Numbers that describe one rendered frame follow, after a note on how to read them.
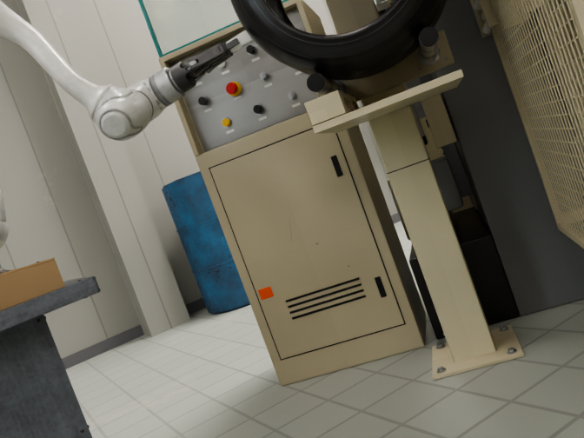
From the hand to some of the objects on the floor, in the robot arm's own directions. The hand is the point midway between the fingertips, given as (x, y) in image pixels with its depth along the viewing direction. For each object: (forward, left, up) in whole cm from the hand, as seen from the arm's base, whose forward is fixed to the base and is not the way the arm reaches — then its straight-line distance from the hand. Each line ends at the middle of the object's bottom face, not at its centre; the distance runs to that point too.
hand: (240, 41), depth 162 cm
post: (+47, +16, -106) cm, 117 cm away
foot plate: (+47, +16, -106) cm, 117 cm away
